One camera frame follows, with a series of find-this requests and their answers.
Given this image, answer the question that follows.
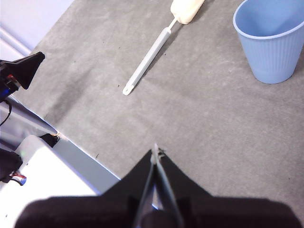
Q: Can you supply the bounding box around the silver aluminium frame rail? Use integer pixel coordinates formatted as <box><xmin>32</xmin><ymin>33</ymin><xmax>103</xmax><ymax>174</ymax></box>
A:
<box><xmin>0</xmin><ymin>95</ymin><xmax>122</xmax><ymax>196</ymax></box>

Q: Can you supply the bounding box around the grey-handled cream sponge cup brush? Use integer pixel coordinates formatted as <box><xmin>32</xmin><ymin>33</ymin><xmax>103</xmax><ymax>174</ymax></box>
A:
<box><xmin>122</xmin><ymin>0</ymin><xmax>205</xmax><ymax>96</ymax></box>

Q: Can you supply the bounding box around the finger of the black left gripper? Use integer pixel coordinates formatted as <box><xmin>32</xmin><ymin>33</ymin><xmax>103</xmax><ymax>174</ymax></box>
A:
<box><xmin>4</xmin><ymin>51</ymin><xmax>46</xmax><ymax>91</ymax></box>

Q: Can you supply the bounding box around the black cable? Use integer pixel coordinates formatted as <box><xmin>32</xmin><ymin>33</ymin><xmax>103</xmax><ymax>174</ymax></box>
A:
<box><xmin>0</xmin><ymin>99</ymin><xmax>13</xmax><ymax>127</ymax></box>

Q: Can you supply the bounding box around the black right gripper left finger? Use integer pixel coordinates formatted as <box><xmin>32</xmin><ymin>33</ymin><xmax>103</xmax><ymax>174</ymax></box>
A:
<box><xmin>14</xmin><ymin>149</ymin><xmax>155</xmax><ymax>228</ymax></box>

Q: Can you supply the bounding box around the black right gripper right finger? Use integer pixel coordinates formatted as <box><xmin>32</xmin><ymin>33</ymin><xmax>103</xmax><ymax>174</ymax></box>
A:
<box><xmin>157</xmin><ymin>151</ymin><xmax>298</xmax><ymax>228</ymax></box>

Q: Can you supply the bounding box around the blue ribbed plastic cup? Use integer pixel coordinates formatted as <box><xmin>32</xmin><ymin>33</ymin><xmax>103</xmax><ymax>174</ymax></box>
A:
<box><xmin>232</xmin><ymin>0</ymin><xmax>304</xmax><ymax>84</ymax></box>

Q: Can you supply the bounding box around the small black bracket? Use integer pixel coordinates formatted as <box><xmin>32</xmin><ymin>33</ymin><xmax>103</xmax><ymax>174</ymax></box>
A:
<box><xmin>39</xmin><ymin>133</ymin><xmax>59</xmax><ymax>148</ymax></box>

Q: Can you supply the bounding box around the white base platform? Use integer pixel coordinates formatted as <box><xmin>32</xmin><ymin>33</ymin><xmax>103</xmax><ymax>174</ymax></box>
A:
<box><xmin>0</xmin><ymin>134</ymin><xmax>102</xmax><ymax>228</ymax></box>

